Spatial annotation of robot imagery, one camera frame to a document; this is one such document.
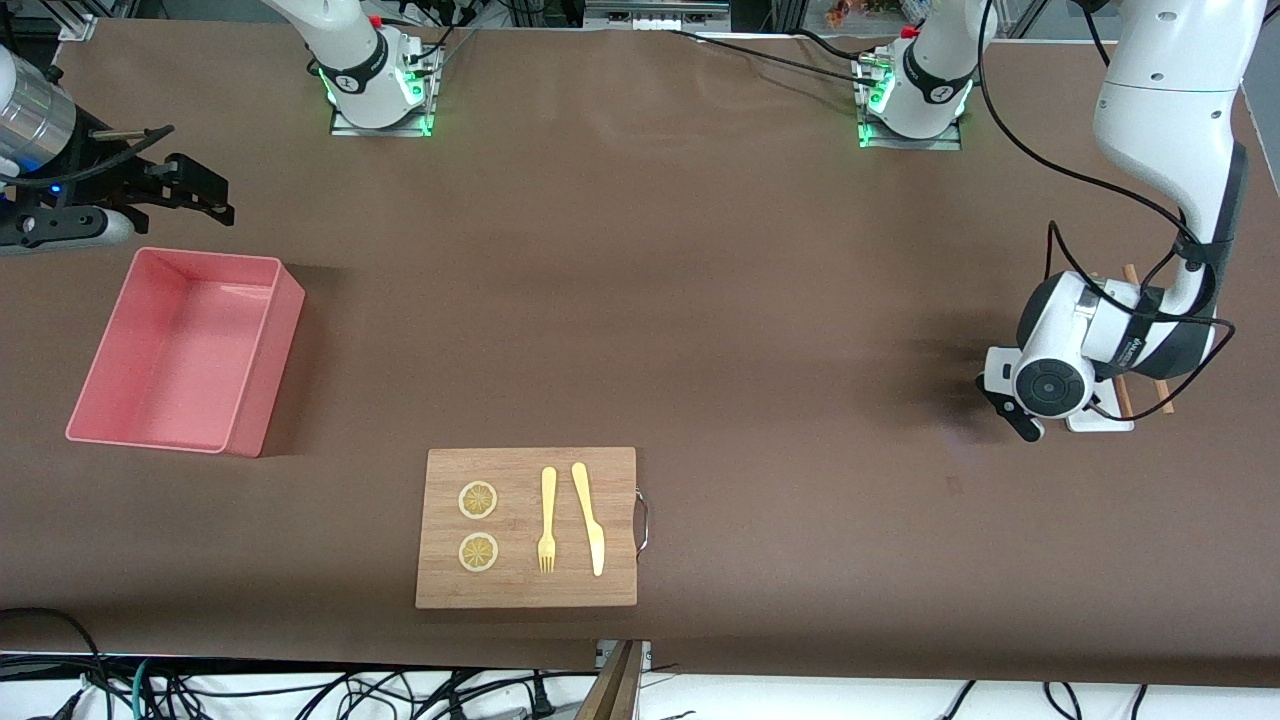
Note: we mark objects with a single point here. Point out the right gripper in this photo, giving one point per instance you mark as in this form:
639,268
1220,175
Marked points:
112,175

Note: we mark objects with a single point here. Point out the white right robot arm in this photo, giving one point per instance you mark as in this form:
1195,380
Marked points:
350,60

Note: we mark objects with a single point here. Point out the white rectangular tray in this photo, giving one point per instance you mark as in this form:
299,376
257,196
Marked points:
1100,422

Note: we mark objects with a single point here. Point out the brown wooden chopstick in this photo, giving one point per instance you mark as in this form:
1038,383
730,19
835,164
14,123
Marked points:
1125,400
1165,400

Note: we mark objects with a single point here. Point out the pink plastic bin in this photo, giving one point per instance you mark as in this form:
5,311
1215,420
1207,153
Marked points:
170,350

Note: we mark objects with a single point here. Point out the yellow knife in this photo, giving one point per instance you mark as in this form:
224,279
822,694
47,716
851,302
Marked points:
590,520

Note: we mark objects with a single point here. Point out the lemon slice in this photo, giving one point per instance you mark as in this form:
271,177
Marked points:
478,552
478,500

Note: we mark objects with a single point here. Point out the yellow fork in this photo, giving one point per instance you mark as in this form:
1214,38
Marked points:
548,500

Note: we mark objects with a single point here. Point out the wooden plank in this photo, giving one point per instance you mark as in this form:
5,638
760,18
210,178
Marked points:
615,690

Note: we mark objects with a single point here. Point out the wooden cutting board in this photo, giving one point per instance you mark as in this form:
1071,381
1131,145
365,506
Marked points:
520,590

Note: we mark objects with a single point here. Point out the silver corner bracket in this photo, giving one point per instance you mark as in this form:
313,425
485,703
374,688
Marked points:
80,28

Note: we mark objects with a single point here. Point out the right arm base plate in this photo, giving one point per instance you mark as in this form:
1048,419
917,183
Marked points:
345,128

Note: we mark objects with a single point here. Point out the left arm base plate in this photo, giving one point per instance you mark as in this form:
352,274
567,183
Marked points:
900,143

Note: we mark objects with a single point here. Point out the silver metal bracket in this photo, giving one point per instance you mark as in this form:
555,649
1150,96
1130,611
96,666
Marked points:
646,655

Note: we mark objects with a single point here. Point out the silver aluminium frame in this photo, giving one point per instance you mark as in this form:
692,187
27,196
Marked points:
650,15

